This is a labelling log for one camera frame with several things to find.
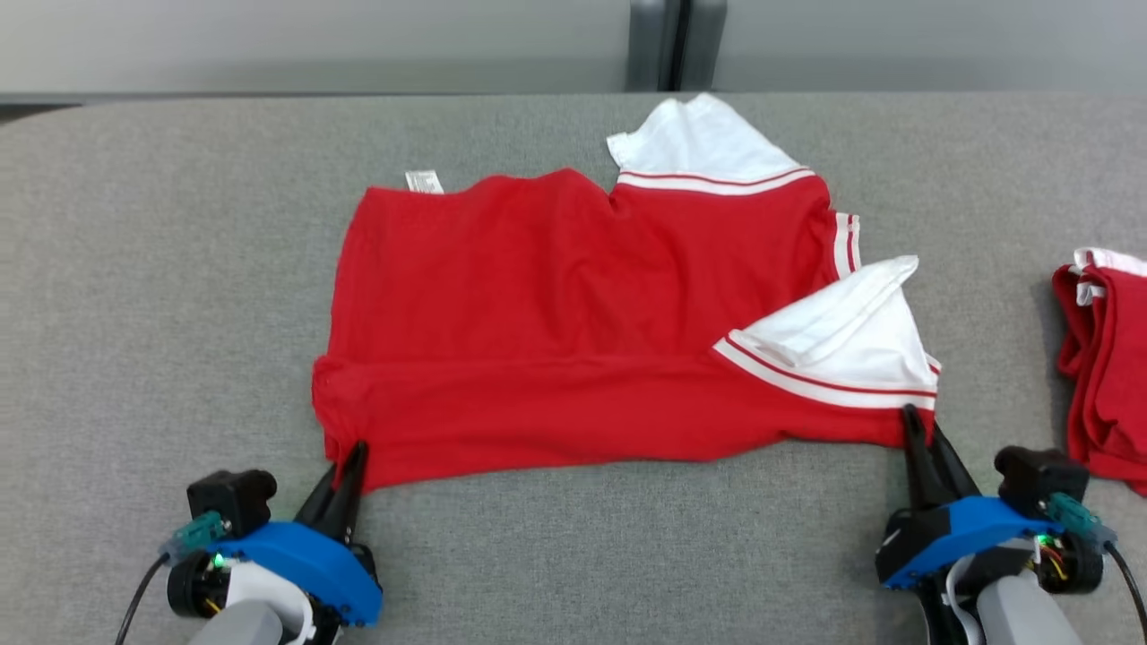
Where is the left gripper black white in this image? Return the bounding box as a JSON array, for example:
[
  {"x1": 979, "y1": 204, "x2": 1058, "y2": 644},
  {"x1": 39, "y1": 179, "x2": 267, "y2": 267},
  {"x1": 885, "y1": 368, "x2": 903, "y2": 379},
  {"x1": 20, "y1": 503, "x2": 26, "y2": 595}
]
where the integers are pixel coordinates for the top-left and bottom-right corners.
[{"x1": 166, "y1": 441, "x2": 370, "y2": 630}]

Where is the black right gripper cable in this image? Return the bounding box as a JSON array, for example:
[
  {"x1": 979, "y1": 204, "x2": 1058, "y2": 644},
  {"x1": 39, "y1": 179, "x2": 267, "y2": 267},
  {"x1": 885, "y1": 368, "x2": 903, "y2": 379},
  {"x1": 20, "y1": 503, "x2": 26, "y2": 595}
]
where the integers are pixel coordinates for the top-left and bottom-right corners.
[{"x1": 1103, "y1": 541, "x2": 1147, "y2": 642}]

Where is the red shirt with white trim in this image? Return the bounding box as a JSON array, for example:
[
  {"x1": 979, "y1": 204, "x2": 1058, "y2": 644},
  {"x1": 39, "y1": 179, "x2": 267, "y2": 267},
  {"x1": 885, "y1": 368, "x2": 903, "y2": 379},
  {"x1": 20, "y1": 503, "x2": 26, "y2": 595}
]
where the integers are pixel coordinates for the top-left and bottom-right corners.
[
  {"x1": 1052, "y1": 247, "x2": 1147, "y2": 497},
  {"x1": 311, "y1": 92, "x2": 943, "y2": 495}
]

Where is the teal right camera connector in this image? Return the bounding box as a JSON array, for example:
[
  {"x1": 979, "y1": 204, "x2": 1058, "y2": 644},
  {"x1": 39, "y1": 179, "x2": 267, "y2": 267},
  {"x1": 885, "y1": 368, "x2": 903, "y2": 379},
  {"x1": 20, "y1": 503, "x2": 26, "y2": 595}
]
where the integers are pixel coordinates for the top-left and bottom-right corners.
[{"x1": 1043, "y1": 492, "x2": 1119, "y2": 550}]

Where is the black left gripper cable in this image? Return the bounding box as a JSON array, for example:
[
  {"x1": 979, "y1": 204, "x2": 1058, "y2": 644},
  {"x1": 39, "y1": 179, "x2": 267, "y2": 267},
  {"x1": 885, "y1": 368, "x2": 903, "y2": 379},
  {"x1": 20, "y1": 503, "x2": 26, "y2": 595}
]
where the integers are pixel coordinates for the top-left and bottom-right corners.
[{"x1": 114, "y1": 553, "x2": 173, "y2": 645}]

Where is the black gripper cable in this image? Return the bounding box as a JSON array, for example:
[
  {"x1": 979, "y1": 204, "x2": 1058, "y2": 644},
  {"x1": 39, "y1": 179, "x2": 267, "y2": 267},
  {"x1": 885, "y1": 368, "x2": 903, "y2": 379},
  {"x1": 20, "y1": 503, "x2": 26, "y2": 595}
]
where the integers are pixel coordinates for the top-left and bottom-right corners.
[
  {"x1": 1103, "y1": 541, "x2": 1147, "y2": 642},
  {"x1": 114, "y1": 553, "x2": 173, "y2": 645}
]

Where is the teal camera connector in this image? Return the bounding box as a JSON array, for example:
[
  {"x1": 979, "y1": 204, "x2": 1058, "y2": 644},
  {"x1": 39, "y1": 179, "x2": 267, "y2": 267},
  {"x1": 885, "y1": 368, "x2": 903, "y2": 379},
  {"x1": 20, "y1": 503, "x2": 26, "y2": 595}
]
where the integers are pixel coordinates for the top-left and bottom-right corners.
[
  {"x1": 160, "y1": 510, "x2": 228, "y2": 564},
  {"x1": 1043, "y1": 492, "x2": 1119, "y2": 550}
]

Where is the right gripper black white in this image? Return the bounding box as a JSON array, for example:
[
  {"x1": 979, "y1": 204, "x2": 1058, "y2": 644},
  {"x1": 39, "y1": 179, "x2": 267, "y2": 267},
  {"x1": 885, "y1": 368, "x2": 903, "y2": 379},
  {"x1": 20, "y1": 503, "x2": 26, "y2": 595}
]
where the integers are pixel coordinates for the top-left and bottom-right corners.
[{"x1": 875, "y1": 404, "x2": 1106, "y2": 628}]

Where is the teal left camera connector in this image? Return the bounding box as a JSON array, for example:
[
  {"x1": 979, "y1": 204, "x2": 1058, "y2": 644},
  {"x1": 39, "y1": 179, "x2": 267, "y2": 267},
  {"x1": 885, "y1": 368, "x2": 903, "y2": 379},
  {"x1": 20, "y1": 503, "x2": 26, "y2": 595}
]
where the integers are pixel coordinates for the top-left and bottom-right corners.
[{"x1": 160, "y1": 510, "x2": 228, "y2": 564}]

